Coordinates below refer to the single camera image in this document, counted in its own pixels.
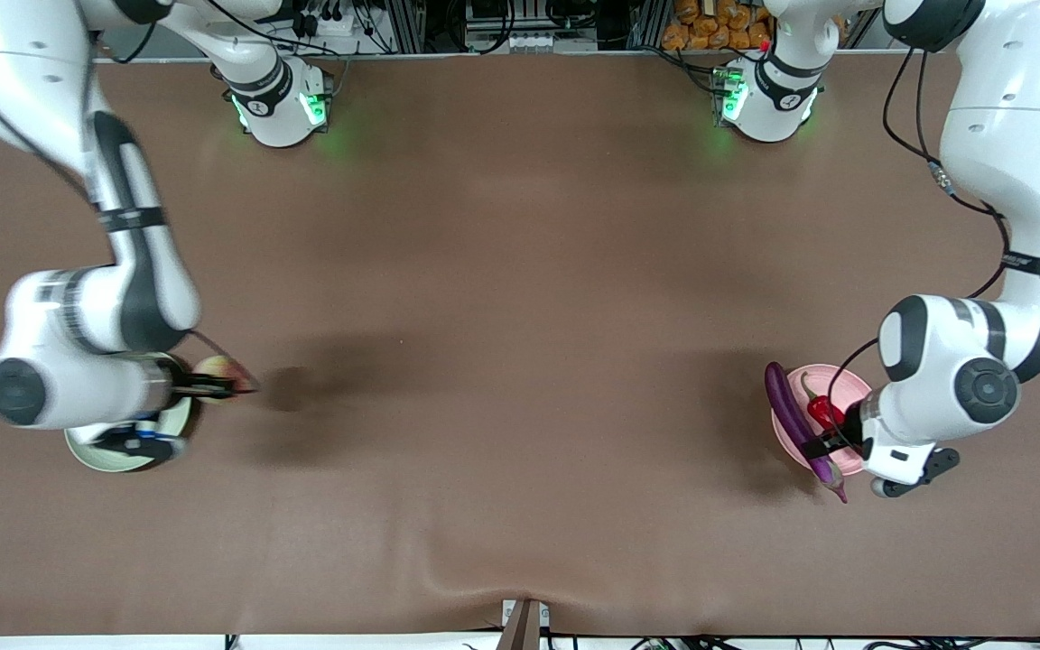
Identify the bag of orange snacks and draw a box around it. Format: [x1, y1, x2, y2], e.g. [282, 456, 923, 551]
[662, 0, 775, 51]

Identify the background equipment rack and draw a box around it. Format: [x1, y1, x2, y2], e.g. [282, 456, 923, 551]
[376, 0, 665, 55]

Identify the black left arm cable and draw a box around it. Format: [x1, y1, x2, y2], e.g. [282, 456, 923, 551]
[827, 45, 1040, 434]

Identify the brown table cover mat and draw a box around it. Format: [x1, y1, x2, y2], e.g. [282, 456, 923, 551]
[0, 50, 1040, 638]

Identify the pink round plate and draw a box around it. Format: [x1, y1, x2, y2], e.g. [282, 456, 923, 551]
[771, 364, 875, 477]

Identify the red chili pepper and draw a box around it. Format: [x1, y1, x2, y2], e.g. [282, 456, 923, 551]
[800, 371, 846, 434]

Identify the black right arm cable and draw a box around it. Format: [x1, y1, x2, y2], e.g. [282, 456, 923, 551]
[186, 330, 257, 389]

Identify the purple eggplant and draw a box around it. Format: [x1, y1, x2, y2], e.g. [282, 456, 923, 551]
[764, 361, 850, 505]

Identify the yellow pink peach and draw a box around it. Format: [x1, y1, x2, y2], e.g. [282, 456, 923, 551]
[192, 354, 252, 405]

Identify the white terminal strip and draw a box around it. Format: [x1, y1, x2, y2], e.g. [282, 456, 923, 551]
[506, 32, 598, 53]

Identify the white power strip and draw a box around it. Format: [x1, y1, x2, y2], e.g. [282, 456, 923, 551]
[272, 0, 376, 57]

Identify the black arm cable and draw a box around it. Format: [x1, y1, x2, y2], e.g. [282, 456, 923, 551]
[186, 330, 257, 389]
[827, 45, 1040, 434]

